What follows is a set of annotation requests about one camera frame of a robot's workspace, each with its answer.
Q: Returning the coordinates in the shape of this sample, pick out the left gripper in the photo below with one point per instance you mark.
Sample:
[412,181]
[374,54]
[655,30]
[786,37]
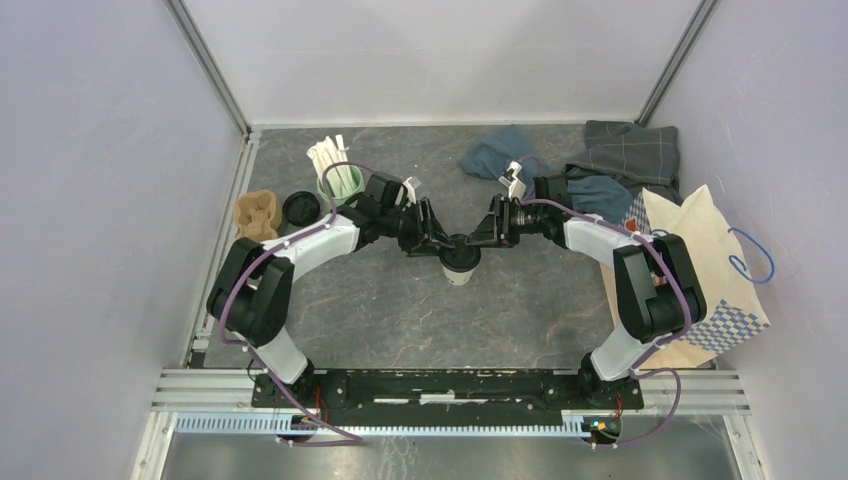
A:
[427,234]

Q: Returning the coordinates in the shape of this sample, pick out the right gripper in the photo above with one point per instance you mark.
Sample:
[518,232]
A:
[494,230]

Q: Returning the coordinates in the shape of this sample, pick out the black plastic cup lid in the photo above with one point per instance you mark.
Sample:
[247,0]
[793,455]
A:
[461,257]

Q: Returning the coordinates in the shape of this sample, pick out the white paper coffee cup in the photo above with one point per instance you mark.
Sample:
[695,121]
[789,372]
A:
[458,277]

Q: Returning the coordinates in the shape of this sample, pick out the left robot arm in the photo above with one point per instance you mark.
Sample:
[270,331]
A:
[251,294]

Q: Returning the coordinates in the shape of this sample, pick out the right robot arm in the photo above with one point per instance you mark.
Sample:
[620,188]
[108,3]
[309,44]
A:
[658,294]

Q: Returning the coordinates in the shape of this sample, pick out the paper takeout bag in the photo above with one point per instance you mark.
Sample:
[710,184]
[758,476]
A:
[734,313]

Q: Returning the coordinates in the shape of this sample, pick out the blue cloth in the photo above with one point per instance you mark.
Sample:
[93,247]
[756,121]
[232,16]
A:
[491,157]

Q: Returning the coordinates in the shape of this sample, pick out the green straw holder can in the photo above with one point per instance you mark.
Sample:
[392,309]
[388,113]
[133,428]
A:
[342,183]

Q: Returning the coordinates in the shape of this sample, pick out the white wrapped straws bundle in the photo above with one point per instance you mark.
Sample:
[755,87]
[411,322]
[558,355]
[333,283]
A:
[328,154]

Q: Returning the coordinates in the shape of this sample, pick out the cardboard cup carrier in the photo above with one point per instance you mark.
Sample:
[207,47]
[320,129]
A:
[257,215]

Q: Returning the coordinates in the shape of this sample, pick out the grey plaid cloth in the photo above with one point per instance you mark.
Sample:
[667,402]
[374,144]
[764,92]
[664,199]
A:
[635,156]

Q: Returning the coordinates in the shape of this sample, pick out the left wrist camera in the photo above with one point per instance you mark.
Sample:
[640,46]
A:
[411,186]

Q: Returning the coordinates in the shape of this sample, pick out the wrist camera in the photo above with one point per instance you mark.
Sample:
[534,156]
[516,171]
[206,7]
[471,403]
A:
[411,186]
[511,179]

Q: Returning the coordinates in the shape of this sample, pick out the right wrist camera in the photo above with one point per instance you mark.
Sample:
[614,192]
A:
[511,179]

